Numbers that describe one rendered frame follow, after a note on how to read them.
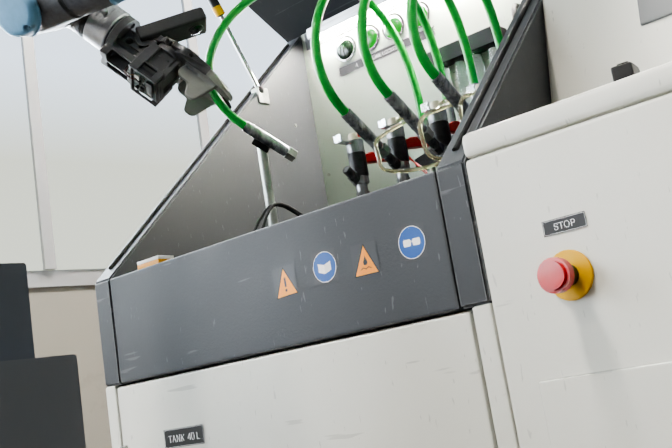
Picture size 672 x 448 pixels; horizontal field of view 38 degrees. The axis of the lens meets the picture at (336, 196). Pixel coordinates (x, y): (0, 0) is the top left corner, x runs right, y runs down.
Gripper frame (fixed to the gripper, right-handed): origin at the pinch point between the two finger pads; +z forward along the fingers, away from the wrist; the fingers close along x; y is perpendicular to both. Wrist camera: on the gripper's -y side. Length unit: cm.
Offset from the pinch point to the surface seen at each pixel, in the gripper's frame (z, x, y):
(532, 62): 37, 31, -13
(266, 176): 11.9, -5.8, 4.7
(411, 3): 19.9, 30.9, -10.8
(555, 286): 53, 47, 21
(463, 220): 42, 38, 16
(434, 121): 30.0, 14.2, -8.5
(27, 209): -69, -144, -6
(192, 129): -57, -168, -70
